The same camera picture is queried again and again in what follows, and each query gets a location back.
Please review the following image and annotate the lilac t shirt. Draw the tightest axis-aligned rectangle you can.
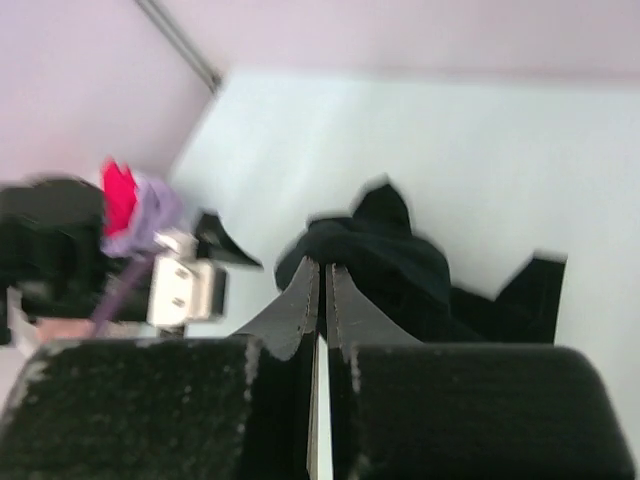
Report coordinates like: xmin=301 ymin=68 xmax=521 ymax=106
xmin=102 ymin=172 xmax=183 ymax=258

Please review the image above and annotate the left aluminium corner post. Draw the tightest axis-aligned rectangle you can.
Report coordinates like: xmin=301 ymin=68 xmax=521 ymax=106
xmin=134 ymin=0 xmax=223 ymax=94

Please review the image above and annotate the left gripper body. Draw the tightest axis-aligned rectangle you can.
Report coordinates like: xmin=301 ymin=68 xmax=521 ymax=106
xmin=1 ymin=177 xmax=127 ymax=345

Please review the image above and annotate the red t shirt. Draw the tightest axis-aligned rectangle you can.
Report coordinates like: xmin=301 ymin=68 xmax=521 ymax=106
xmin=101 ymin=157 xmax=138 ymax=237

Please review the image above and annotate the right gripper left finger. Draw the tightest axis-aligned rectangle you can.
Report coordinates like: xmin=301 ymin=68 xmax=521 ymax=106
xmin=235 ymin=258 xmax=319 ymax=360

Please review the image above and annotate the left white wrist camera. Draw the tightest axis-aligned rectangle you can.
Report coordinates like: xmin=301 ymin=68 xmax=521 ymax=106
xmin=147 ymin=228 xmax=227 ymax=331

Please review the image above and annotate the black t shirt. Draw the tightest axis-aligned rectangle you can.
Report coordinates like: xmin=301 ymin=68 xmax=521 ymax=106
xmin=275 ymin=182 xmax=565 ymax=344

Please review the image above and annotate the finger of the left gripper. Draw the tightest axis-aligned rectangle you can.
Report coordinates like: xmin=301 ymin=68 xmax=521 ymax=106
xmin=193 ymin=212 xmax=263 ymax=269

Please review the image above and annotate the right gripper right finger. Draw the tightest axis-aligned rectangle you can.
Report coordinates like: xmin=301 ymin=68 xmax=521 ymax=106
xmin=326 ymin=265 xmax=422 ymax=361

